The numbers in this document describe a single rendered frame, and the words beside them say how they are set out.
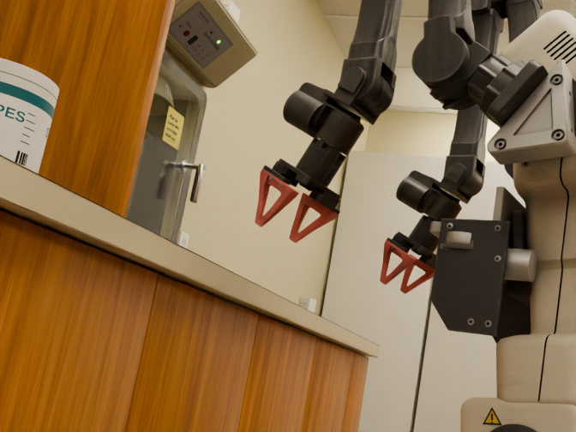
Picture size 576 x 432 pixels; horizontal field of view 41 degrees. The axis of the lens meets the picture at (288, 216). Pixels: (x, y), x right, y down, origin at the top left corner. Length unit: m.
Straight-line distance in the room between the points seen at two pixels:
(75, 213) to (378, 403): 3.63
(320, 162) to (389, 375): 3.34
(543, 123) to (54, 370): 0.67
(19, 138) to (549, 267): 0.72
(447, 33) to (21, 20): 0.90
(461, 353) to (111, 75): 3.22
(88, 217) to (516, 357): 0.58
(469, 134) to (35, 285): 0.92
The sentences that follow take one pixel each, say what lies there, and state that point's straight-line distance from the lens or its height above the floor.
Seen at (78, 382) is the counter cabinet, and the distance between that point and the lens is 1.01.
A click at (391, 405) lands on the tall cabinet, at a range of 4.40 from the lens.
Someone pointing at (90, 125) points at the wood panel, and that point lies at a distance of 1.45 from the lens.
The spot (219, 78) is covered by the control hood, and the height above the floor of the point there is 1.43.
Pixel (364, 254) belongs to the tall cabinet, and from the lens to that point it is 4.52.
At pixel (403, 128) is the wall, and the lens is 5.19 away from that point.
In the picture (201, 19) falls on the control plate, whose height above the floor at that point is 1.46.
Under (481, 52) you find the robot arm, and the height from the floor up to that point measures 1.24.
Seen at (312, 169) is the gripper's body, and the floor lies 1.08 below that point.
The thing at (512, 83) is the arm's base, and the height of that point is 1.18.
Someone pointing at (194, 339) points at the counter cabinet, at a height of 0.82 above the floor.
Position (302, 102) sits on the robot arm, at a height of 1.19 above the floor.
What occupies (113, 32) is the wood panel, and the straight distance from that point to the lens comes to 1.51.
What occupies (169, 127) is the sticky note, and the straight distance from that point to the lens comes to 1.67.
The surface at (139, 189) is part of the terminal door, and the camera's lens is 1.58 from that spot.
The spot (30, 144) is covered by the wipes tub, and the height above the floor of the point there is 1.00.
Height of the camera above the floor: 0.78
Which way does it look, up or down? 12 degrees up
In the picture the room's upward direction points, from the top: 10 degrees clockwise
